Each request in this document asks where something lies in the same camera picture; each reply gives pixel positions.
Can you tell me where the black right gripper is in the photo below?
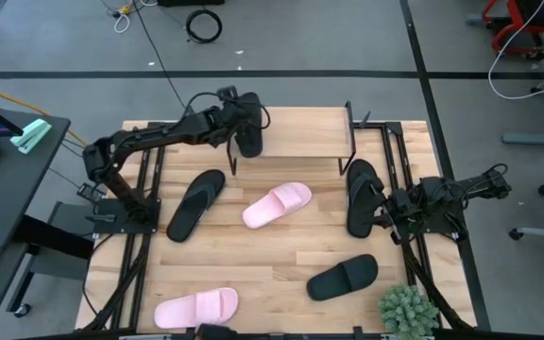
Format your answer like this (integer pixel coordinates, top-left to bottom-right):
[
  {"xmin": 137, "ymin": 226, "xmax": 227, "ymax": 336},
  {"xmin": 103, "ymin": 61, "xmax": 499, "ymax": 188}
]
[{"xmin": 370, "ymin": 186, "xmax": 419, "ymax": 229}]

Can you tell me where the black flip-flop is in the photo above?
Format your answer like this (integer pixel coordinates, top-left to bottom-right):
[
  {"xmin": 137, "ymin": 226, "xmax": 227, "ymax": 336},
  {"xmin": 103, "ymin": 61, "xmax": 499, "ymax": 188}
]
[
  {"xmin": 165, "ymin": 168, "xmax": 227, "ymax": 244},
  {"xmin": 346, "ymin": 158, "xmax": 389, "ymax": 239}
]

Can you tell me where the black slide sandal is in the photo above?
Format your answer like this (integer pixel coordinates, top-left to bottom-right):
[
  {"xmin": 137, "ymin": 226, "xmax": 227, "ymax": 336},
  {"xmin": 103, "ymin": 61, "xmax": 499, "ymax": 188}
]
[
  {"xmin": 305, "ymin": 253, "xmax": 380, "ymax": 302},
  {"xmin": 233, "ymin": 92, "xmax": 265, "ymax": 160}
]

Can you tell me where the pink slide sandal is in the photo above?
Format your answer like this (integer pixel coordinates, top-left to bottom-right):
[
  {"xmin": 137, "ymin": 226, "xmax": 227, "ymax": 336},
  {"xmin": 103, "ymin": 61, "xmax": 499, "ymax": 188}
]
[
  {"xmin": 153, "ymin": 286, "xmax": 240, "ymax": 330},
  {"xmin": 241, "ymin": 181, "xmax": 314, "ymax": 230}
]

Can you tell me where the wooden shelf with black legs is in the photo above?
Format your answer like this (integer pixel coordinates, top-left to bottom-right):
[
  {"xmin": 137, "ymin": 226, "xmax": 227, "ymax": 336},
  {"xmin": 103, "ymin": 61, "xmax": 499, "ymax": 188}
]
[{"xmin": 226, "ymin": 101, "xmax": 358, "ymax": 177}]

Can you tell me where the green artificial plant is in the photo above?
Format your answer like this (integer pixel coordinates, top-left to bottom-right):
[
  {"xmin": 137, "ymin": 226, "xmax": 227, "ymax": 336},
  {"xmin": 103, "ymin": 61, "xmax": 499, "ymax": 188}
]
[{"xmin": 378, "ymin": 283, "xmax": 441, "ymax": 337}]

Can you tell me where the black box on floor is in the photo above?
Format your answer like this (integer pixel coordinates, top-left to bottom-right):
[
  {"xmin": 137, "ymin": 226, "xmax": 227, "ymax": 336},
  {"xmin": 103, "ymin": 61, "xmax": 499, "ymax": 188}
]
[{"xmin": 157, "ymin": 0, "xmax": 226, "ymax": 8}]

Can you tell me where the black power adapter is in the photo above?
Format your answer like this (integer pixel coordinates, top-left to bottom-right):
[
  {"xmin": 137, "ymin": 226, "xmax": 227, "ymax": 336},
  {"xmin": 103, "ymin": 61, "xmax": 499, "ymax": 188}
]
[{"xmin": 76, "ymin": 182, "xmax": 108, "ymax": 204}]

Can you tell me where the grey office chair base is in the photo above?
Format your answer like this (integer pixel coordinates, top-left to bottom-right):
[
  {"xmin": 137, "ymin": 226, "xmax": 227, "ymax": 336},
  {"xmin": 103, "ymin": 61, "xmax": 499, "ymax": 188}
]
[{"xmin": 509, "ymin": 168, "xmax": 544, "ymax": 301}]

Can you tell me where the grey desk foot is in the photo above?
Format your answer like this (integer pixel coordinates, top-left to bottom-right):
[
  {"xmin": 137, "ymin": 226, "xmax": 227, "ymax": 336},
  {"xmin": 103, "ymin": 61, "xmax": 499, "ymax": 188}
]
[{"xmin": 501, "ymin": 125, "xmax": 544, "ymax": 147}]

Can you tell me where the mint green stapler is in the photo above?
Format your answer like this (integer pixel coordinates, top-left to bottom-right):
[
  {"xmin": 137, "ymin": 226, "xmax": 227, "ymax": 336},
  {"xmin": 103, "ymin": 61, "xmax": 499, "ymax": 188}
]
[{"xmin": 9, "ymin": 118, "xmax": 53, "ymax": 156}]

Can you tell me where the black desk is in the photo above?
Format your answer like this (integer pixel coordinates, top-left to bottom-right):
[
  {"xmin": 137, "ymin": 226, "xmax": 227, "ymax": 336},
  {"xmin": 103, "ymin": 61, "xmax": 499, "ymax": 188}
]
[{"xmin": 0, "ymin": 109, "xmax": 96, "ymax": 340}]

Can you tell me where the red and black cart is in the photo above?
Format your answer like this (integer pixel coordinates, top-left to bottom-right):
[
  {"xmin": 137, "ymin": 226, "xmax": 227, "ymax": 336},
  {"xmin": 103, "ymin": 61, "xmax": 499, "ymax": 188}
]
[{"xmin": 465, "ymin": 0, "xmax": 544, "ymax": 61}]

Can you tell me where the black metal table frame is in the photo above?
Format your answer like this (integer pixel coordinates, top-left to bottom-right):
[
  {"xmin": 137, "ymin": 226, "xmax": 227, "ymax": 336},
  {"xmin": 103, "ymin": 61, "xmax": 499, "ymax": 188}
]
[{"xmin": 82, "ymin": 110, "xmax": 479, "ymax": 340}]

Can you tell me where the coiled black cable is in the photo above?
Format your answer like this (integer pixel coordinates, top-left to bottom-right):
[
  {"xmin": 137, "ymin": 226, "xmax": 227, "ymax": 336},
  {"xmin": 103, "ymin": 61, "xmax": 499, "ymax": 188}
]
[{"xmin": 185, "ymin": 8, "xmax": 224, "ymax": 45}]

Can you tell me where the long black floor cable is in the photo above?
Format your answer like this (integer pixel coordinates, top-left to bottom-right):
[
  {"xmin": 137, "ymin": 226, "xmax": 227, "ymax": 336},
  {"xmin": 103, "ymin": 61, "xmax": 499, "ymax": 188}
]
[{"xmin": 131, "ymin": 0, "xmax": 189, "ymax": 112}]

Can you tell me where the small white cable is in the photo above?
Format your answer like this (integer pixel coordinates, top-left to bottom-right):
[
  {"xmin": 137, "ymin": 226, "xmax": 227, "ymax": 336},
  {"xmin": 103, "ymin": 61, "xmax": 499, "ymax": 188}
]
[{"xmin": 113, "ymin": 11, "xmax": 131, "ymax": 35}]

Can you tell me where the long white cable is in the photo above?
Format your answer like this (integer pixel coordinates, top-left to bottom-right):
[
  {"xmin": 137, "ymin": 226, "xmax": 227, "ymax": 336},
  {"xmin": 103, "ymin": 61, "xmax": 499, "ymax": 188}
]
[{"xmin": 487, "ymin": 0, "xmax": 544, "ymax": 101}]

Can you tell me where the yellow cable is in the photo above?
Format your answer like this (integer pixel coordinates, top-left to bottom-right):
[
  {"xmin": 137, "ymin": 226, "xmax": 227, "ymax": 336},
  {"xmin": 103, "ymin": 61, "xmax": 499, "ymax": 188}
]
[{"xmin": 0, "ymin": 80, "xmax": 89, "ymax": 146}]

